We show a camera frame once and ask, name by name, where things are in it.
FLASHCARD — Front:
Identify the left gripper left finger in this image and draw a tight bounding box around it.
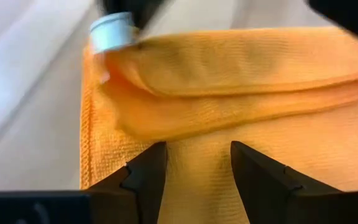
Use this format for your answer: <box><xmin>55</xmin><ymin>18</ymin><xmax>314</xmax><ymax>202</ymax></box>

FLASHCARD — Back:
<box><xmin>0</xmin><ymin>141</ymin><xmax>168</xmax><ymax>224</ymax></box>

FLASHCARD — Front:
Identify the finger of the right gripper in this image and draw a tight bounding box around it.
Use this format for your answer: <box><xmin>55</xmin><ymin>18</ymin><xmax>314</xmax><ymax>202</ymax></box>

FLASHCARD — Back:
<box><xmin>95</xmin><ymin>0</ymin><xmax>169</xmax><ymax>30</ymax></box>
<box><xmin>306</xmin><ymin>0</ymin><xmax>358</xmax><ymax>49</ymax></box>

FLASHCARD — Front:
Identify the orange microfiber towel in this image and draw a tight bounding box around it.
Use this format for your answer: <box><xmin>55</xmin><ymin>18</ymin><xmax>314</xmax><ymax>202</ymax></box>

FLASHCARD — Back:
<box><xmin>78</xmin><ymin>11</ymin><xmax>358</xmax><ymax>224</ymax></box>

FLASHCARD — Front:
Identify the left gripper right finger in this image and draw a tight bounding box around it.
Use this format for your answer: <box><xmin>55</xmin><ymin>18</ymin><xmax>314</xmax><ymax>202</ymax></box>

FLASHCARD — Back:
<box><xmin>230</xmin><ymin>140</ymin><xmax>358</xmax><ymax>224</ymax></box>

